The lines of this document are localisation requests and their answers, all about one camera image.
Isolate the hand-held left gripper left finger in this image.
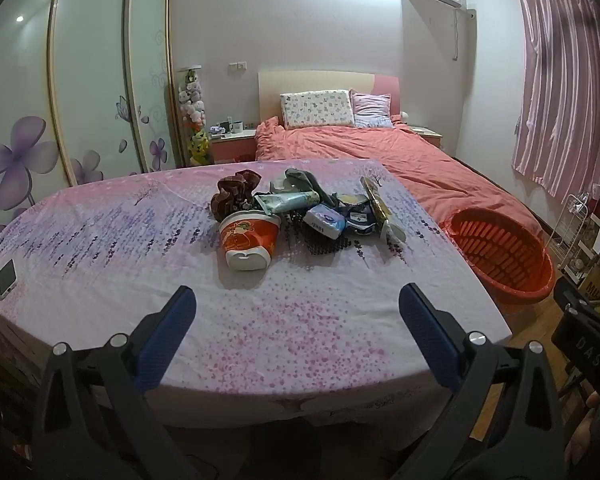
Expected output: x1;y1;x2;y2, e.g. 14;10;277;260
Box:
30;285;198;480

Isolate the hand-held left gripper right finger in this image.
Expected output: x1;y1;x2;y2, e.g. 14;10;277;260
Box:
397;282;566;480

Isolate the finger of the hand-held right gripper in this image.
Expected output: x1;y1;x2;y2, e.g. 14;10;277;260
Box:
553;280;600;328

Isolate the orange plastic basket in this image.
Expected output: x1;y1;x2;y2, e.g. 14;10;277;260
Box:
440;207;557;308

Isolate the white plastic wrapper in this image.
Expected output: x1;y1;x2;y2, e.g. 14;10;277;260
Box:
380;217;408;246

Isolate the red instant noodle cup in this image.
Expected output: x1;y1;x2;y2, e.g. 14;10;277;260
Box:
218;211;282;272

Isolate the dark blue snack packet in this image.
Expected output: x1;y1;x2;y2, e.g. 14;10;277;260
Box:
337;192;386;236

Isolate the gold packet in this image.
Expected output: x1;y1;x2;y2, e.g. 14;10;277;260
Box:
360;176;393;223

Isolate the blue tissue packet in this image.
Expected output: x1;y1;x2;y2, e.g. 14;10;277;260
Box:
302;204;347;240

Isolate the green tube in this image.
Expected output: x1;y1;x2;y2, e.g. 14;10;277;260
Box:
252;191;321;217

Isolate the grey green sock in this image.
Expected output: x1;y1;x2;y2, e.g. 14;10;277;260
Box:
282;167;338;206

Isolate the person's right hand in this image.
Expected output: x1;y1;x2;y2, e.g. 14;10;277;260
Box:
565;390;600;466

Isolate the cardboard box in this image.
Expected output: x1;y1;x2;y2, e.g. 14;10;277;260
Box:
575;265;600;306

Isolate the white smartphone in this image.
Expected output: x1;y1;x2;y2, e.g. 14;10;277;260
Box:
0;259;18;301

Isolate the bed with red duvet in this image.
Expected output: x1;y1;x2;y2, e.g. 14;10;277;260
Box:
255;116;546;241

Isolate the pink and white nightstand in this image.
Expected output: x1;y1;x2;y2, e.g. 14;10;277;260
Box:
409;125;445;151
210;129;258;165

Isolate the pink striped curtain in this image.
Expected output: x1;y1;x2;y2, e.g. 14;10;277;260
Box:
511;0;600;206

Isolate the pink striped pillow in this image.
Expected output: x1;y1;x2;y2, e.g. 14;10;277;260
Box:
349;89;395;129

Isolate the stack of plush toys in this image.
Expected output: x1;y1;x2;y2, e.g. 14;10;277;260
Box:
177;66;212;166

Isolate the white floral pillow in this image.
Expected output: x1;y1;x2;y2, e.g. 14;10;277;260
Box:
280;90;356;130

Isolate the cream and pink headboard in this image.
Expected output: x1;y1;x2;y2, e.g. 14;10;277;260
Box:
258;70;401;121

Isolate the flower print sliding wardrobe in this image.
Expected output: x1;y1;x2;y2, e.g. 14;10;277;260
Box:
0;0;186;246

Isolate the white wire rack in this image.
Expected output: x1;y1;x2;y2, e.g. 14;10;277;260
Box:
550;192;600;286

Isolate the white air conditioner hose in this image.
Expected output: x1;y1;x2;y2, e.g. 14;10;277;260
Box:
451;7;477;62

